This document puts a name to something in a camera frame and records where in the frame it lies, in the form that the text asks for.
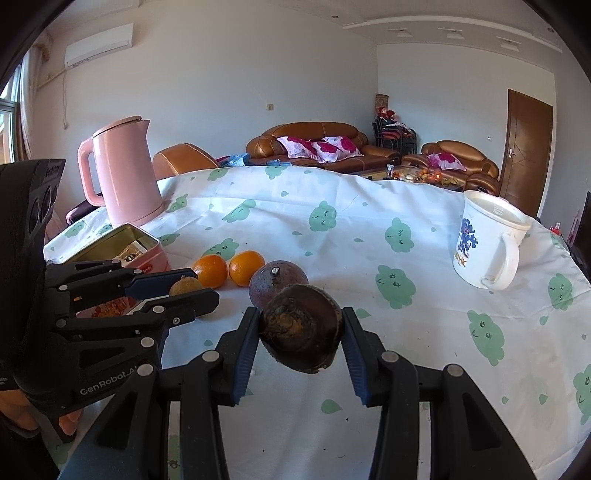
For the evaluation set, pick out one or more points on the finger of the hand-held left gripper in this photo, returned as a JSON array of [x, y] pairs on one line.
[[157, 282], [194, 304]]

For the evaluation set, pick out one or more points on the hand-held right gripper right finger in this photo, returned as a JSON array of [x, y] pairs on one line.
[[355, 355]]

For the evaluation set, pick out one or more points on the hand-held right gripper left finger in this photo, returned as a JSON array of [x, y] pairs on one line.
[[242, 355]]

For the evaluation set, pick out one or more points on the small yellowish brown fruit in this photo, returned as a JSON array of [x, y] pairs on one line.
[[184, 287]]

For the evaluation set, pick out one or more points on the pink tin box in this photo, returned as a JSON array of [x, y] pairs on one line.
[[154, 258]]

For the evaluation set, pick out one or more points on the small orange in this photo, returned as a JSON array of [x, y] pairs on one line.
[[210, 272], [247, 268]]

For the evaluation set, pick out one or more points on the dark round mangosteen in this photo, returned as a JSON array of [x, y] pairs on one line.
[[300, 327]]

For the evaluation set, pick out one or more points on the purple passion fruit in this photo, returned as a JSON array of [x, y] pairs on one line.
[[263, 288]]

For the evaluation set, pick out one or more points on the person's left forearm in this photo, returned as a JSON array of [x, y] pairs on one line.
[[23, 454]]

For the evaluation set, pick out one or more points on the person's left hand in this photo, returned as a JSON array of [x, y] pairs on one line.
[[18, 408]]

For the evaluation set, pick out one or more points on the printed paper leaflet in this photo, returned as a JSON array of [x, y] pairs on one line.
[[131, 251]]

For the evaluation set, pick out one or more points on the white tablecloth with green print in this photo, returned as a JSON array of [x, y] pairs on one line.
[[369, 277]]

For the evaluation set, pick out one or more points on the round purple stool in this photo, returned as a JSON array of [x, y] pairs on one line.
[[81, 211]]

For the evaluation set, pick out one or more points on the pink electric kettle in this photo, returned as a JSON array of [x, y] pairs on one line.
[[124, 175]]

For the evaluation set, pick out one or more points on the brown leather chair back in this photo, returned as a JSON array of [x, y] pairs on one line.
[[180, 159]]

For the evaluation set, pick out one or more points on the blue cloth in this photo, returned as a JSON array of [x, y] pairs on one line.
[[238, 160]]

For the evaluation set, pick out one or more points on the window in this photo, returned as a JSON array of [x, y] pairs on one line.
[[9, 120]]

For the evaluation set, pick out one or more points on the white mug with blue print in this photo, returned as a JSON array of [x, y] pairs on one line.
[[480, 240]]

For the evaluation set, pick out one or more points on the pink curtain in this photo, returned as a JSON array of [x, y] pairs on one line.
[[30, 101]]

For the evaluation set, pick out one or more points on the glass coffee table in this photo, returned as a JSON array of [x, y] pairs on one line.
[[406, 175]]

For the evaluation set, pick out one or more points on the pink floral pillow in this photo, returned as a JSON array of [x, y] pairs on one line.
[[337, 148], [298, 147], [444, 161]]

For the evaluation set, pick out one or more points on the brown leather sofa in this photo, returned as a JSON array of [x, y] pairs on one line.
[[369, 154]]

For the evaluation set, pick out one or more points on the stacked black chairs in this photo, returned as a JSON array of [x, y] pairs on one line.
[[392, 136]]

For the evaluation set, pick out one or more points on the brown leather armchair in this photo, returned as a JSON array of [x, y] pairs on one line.
[[475, 159]]

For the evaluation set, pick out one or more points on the white air conditioner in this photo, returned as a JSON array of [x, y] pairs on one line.
[[99, 44]]

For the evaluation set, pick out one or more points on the tall patterned tube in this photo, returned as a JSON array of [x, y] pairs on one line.
[[381, 102]]

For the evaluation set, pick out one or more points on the black television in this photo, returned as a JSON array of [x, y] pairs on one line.
[[582, 226]]

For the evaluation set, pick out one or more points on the brown wooden door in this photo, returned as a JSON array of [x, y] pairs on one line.
[[526, 147]]

